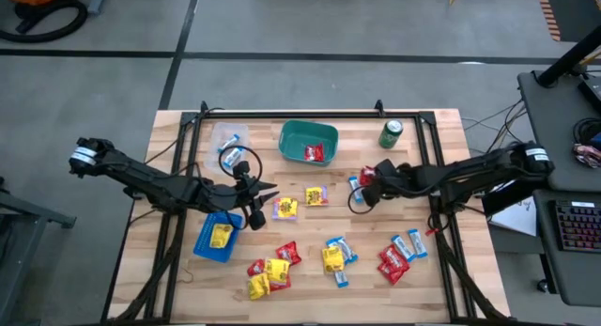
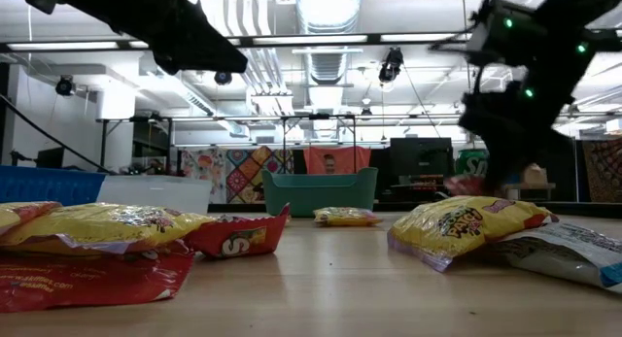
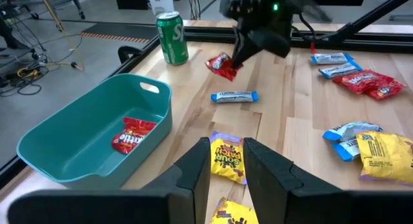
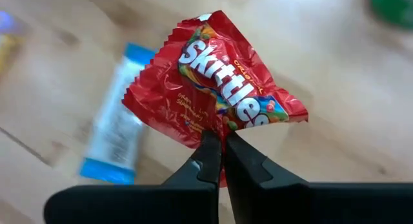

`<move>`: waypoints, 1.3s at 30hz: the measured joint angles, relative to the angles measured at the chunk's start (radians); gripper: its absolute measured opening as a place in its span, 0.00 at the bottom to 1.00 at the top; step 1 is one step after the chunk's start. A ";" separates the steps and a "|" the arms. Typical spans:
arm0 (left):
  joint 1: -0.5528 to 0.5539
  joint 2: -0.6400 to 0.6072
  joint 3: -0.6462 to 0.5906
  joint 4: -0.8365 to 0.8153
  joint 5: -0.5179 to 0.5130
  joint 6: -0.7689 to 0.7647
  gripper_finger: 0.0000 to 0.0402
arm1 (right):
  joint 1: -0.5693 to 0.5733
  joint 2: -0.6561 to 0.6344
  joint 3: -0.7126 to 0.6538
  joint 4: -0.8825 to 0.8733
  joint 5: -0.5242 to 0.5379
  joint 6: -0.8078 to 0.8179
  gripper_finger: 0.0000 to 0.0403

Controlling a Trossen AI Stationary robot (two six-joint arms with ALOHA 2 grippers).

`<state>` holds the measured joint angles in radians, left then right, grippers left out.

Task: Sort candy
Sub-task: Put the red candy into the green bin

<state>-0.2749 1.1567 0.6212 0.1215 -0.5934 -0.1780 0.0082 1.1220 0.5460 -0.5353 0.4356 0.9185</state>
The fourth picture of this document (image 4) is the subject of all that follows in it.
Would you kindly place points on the red Skittles packet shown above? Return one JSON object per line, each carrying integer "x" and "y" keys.
{"x": 209, "y": 72}

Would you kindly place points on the yellow sour candy packet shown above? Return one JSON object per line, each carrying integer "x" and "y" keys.
{"x": 6, "y": 53}

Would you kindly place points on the blue silver candy bar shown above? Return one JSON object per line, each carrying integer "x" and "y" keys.
{"x": 6, "y": 22}
{"x": 113, "y": 137}

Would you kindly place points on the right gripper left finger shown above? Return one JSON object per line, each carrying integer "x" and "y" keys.
{"x": 180, "y": 201}

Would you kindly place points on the green soda can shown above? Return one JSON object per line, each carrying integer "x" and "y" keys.
{"x": 393, "y": 7}

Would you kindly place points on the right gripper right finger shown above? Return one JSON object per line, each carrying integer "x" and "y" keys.
{"x": 274, "y": 198}

